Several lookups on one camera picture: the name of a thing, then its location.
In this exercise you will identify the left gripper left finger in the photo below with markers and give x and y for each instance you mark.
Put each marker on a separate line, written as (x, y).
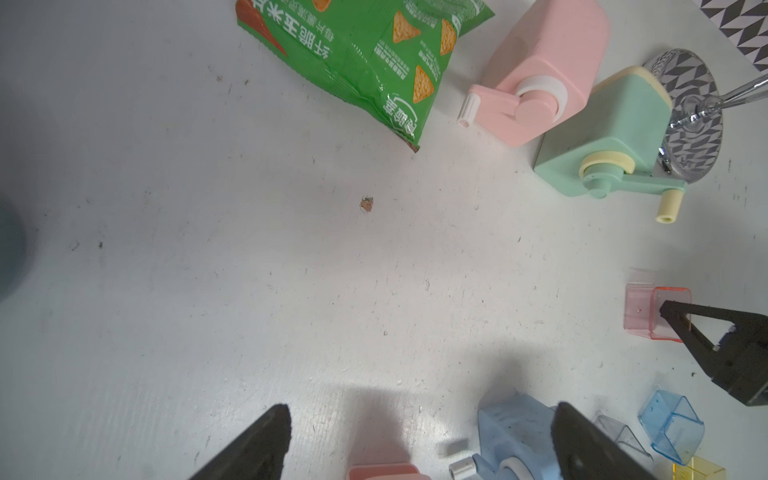
(258, 453)

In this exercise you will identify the blue pencil sharpener upper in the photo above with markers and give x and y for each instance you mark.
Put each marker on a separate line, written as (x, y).
(515, 443)

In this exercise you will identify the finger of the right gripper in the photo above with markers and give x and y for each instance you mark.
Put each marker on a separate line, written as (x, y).
(737, 363)

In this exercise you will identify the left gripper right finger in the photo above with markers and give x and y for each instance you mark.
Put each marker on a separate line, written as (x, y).
(583, 452)

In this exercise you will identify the clear pink tray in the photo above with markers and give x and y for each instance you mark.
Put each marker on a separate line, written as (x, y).
(642, 310)

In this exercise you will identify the clear yellow tray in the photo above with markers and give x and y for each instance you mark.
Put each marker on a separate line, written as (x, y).
(699, 469)

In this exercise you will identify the mint green pencil sharpener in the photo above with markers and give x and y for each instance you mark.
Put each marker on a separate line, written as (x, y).
(613, 144)

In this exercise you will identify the metal wire cup rack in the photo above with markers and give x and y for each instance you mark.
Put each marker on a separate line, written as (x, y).
(694, 135)

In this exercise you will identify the clear blue tray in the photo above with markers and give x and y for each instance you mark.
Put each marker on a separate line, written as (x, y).
(672, 425)

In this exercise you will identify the green snack bag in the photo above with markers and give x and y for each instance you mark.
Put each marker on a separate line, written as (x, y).
(387, 57)

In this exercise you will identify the clear grey tray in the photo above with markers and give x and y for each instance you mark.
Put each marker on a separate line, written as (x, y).
(622, 435)

